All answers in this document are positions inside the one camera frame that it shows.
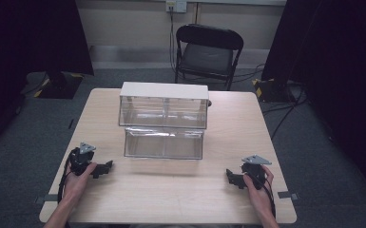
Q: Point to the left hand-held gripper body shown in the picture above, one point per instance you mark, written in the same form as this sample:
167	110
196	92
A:
80	158

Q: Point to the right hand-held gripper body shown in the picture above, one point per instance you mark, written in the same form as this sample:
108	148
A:
253	171

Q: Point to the clear plastic drawer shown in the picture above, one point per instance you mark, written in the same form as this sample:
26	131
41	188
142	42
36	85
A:
163	145

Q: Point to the clear drawer cabinet white top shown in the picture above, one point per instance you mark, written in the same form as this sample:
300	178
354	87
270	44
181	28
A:
164	104

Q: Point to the person's right hand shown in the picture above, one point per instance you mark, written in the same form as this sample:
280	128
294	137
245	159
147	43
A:
260	198

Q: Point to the person's left hand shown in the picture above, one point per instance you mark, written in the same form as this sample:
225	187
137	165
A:
76	186

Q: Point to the grey tape strip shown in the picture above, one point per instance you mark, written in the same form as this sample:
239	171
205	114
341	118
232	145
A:
287	195
46	199

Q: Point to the small dark round object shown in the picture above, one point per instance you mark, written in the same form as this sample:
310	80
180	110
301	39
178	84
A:
209	103

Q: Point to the black stand base yellow tape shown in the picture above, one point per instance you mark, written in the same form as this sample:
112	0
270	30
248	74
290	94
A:
58	85
274	91

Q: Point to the black folding chair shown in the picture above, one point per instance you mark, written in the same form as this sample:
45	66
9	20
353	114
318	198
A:
207	53

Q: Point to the black curtain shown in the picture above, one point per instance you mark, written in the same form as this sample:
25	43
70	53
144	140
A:
28	41
339	79

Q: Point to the white wall socket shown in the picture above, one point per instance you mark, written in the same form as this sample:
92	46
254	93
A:
176	5

